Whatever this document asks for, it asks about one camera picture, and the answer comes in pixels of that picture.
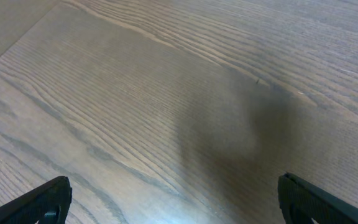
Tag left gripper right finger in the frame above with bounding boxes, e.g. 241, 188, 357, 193
278, 173, 358, 224

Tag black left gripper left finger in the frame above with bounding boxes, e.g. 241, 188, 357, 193
0, 176, 72, 224

